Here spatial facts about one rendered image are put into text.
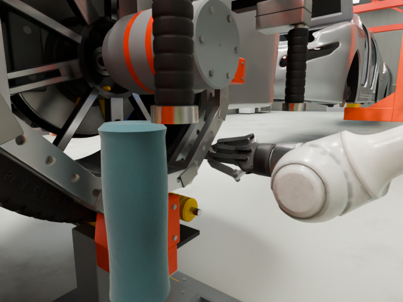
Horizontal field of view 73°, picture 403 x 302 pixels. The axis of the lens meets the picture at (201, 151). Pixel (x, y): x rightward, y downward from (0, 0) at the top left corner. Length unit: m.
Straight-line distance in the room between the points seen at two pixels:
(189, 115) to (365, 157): 0.24
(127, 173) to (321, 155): 0.24
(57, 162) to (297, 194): 0.32
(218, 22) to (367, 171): 0.29
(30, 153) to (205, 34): 0.28
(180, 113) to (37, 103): 0.43
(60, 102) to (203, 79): 0.35
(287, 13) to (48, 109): 0.49
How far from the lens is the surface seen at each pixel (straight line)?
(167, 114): 0.24
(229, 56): 0.46
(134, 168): 0.34
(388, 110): 3.98
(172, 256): 0.63
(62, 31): 0.56
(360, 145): 0.41
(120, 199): 0.36
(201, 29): 0.40
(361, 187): 0.40
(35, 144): 0.41
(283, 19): 0.56
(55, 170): 0.43
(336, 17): 3.93
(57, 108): 0.64
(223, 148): 0.68
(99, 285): 0.75
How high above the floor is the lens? 0.77
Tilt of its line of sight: 10 degrees down
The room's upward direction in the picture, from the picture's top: straight up
